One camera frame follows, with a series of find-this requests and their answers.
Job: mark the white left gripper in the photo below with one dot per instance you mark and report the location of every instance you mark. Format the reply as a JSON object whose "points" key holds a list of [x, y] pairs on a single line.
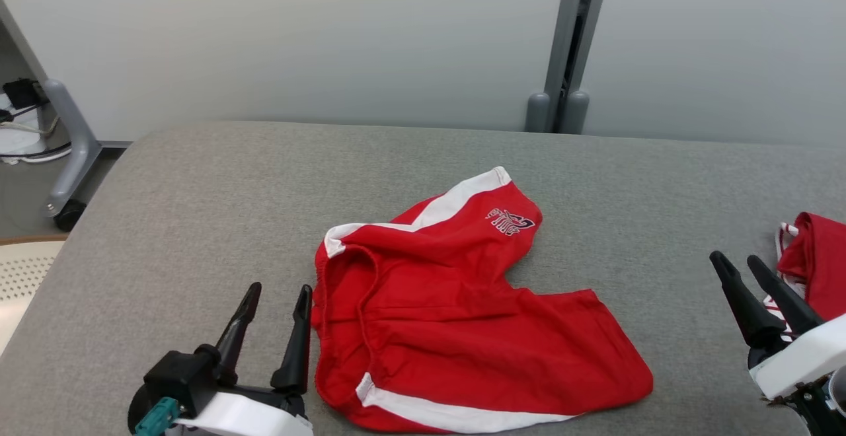
{"points": [[258, 416]]}

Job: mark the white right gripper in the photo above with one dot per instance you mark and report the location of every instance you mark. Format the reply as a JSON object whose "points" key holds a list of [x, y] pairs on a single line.
{"points": [[806, 357]]}

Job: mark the red jersey shirt white sleeves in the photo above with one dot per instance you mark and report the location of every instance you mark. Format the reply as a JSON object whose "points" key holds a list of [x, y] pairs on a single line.
{"points": [[823, 257]]}

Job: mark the red shorts white side stripes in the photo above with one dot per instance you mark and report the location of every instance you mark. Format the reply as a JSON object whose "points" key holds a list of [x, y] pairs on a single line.
{"points": [[462, 337]]}

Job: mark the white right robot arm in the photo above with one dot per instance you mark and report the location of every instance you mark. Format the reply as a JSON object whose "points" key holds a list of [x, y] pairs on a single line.
{"points": [[823, 409]]}

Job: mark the black caster wheel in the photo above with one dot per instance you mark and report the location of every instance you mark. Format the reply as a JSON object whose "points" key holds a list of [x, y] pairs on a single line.
{"points": [[69, 216]]}

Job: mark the cream laundry basket brown rim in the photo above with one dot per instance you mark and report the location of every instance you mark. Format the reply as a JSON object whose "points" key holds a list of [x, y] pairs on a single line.
{"points": [[23, 284]]}

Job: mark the grey partition leg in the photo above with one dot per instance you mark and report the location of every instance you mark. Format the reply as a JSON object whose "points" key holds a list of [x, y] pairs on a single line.
{"points": [[76, 145]]}

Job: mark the white power strip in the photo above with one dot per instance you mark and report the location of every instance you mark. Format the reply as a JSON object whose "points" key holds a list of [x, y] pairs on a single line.
{"points": [[16, 135]]}

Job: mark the black power adapter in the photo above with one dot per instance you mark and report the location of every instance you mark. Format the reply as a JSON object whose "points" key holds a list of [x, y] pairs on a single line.
{"points": [[20, 92]]}

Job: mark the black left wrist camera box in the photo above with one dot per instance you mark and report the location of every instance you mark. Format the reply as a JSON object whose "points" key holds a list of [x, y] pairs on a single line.
{"points": [[182, 380]]}

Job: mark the teal left camera connector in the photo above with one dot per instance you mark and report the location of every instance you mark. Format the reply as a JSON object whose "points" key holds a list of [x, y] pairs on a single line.
{"points": [[155, 417]]}

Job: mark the grey partition post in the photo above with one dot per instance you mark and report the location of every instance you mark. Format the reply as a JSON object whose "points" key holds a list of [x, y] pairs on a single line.
{"points": [[568, 39]]}

